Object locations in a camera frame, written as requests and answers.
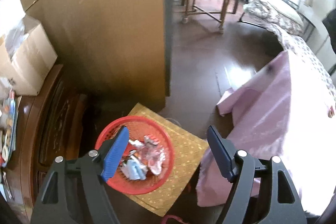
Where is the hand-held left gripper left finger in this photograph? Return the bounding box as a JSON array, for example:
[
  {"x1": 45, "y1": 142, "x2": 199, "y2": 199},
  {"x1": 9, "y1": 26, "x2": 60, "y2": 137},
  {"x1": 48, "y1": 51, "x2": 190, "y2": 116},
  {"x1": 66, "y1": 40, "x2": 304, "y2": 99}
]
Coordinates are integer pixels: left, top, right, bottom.
[{"x1": 30, "y1": 126, "x2": 130, "y2": 224}]

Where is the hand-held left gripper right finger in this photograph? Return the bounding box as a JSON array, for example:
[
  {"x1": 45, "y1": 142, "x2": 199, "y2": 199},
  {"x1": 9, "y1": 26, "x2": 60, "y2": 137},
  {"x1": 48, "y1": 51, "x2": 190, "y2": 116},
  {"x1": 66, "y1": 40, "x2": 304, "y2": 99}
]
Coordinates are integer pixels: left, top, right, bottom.
[{"x1": 206, "y1": 126, "x2": 307, "y2": 224}]

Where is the white milk carton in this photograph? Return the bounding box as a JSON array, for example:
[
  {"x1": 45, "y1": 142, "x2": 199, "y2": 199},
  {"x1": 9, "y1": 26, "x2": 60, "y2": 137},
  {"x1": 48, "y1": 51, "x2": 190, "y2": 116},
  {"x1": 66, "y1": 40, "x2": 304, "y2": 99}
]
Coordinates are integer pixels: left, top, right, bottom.
[{"x1": 123, "y1": 154, "x2": 147, "y2": 180}]

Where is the red clear snack bag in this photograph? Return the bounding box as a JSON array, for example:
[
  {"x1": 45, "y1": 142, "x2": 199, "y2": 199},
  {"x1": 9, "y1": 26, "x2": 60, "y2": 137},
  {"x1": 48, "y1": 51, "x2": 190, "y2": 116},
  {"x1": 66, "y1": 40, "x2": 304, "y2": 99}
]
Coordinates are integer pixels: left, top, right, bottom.
[{"x1": 136, "y1": 135, "x2": 167, "y2": 176}]

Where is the red plastic basket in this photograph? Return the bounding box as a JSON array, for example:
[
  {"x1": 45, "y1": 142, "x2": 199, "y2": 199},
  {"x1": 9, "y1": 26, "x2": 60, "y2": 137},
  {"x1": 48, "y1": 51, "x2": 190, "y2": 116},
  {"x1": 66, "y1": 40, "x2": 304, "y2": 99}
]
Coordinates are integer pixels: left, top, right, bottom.
[{"x1": 94, "y1": 116, "x2": 175, "y2": 194}]

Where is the yellow woven bag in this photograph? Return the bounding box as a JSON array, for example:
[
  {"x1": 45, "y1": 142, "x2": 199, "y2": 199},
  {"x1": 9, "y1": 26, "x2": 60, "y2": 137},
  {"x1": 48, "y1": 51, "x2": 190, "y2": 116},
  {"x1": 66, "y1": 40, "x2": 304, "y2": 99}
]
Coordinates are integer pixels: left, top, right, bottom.
[{"x1": 115, "y1": 102, "x2": 210, "y2": 216}]

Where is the dark wooden sideboard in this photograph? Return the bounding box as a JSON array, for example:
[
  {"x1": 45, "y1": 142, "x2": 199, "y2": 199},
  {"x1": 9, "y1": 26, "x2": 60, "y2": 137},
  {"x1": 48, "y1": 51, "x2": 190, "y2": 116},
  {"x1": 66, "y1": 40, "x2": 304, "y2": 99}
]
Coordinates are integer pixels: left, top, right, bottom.
[{"x1": 0, "y1": 64, "x2": 90, "y2": 214}]

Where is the cardboard box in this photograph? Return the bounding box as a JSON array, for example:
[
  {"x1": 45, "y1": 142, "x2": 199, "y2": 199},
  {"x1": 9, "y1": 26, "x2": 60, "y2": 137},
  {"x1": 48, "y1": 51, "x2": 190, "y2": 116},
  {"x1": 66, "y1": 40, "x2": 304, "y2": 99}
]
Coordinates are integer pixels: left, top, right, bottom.
[{"x1": 0, "y1": 14, "x2": 58, "y2": 97}]

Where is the light wooden cabinet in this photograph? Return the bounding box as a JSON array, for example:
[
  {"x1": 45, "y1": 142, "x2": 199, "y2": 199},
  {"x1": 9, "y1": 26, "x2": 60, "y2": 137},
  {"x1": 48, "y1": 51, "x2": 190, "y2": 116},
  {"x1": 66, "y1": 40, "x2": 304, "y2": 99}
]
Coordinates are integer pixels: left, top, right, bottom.
[{"x1": 16, "y1": 0, "x2": 175, "y2": 109}]

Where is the floral covered bed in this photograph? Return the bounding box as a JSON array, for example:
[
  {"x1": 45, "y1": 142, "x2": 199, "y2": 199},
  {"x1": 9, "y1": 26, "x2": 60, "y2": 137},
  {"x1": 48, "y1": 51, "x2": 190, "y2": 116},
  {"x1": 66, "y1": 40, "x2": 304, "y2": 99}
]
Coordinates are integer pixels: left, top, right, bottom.
[{"x1": 273, "y1": 25, "x2": 336, "y2": 106}]

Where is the folded floral quilt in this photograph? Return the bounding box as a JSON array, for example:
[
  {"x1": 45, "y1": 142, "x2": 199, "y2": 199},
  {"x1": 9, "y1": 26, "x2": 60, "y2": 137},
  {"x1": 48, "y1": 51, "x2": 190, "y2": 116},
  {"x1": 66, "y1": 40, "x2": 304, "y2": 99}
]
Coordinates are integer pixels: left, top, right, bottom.
[{"x1": 244, "y1": 0, "x2": 305, "y2": 35}]

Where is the cream pillow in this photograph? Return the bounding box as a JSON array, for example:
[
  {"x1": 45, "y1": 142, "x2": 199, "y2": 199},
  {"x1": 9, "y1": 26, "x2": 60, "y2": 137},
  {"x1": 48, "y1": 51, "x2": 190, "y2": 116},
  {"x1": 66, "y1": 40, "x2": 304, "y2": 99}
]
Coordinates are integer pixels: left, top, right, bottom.
[{"x1": 259, "y1": 0, "x2": 307, "y2": 28}]

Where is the black coat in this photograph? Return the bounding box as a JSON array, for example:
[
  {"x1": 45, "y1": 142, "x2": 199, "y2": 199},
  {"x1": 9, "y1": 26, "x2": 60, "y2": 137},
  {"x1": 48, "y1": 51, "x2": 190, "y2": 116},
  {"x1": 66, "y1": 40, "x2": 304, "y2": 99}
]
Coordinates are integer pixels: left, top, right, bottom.
[{"x1": 323, "y1": 6, "x2": 336, "y2": 56}]

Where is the red strap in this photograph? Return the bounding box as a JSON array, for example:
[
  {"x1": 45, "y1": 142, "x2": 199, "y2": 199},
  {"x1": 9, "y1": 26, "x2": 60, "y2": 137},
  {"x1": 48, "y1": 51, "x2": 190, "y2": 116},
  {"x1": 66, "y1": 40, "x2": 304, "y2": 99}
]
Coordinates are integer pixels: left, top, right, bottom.
[{"x1": 161, "y1": 215, "x2": 189, "y2": 224}]

